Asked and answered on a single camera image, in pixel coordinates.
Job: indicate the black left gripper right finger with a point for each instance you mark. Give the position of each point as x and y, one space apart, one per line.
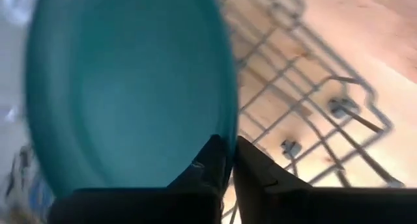
293 204

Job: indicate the teal plate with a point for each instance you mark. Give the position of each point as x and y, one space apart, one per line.
130 87

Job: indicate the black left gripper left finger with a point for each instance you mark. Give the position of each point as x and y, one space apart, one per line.
195 204

